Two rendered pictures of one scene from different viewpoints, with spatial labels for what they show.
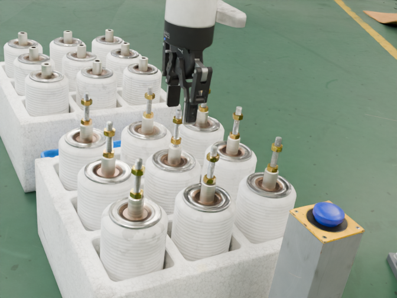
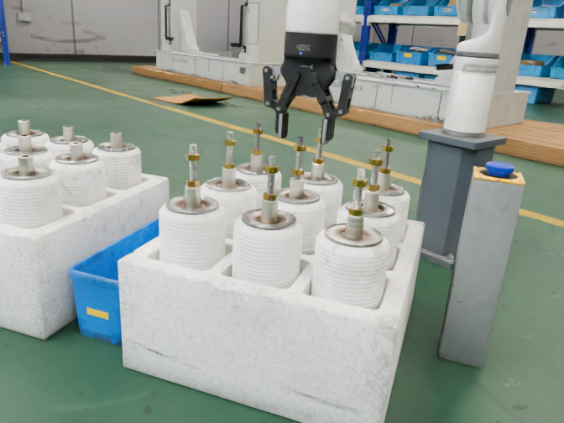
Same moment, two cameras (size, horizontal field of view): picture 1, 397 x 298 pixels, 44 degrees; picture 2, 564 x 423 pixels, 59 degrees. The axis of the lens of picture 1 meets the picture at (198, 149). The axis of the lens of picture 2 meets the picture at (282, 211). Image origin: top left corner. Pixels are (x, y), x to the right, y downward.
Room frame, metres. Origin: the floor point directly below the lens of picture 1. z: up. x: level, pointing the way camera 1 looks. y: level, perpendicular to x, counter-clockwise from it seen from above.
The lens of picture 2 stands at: (0.18, 0.53, 0.49)
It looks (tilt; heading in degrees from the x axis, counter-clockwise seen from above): 19 degrees down; 320
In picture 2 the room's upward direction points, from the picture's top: 4 degrees clockwise
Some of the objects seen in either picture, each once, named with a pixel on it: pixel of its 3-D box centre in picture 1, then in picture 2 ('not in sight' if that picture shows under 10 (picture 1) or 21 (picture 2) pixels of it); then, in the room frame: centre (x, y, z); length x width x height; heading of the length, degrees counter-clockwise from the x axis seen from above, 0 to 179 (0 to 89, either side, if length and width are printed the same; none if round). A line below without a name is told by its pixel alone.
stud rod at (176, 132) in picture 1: (176, 130); (299, 160); (0.74, 0.04, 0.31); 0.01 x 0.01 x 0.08
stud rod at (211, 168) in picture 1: (211, 168); (374, 175); (0.64, -0.02, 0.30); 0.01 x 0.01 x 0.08
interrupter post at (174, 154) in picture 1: (174, 154); (296, 188); (0.74, 0.04, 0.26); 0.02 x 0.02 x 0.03
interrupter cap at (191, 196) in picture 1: (206, 198); (369, 209); (0.64, -0.02, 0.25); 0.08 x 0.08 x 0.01
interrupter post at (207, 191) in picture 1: (207, 191); (371, 201); (0.64, -0.02, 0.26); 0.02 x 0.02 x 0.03
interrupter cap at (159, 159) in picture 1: (173, 161); (295, 196); (0.74, 0.04, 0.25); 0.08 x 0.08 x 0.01
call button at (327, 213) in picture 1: (327, 216); (498, 170); (0.54, -0.18, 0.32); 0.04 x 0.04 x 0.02
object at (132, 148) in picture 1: (143, 171); (227, 236); (0.84, 0.10, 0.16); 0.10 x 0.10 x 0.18
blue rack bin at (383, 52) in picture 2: not in sight; (392, 53); (4.53, -4.71, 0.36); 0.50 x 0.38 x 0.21; 93
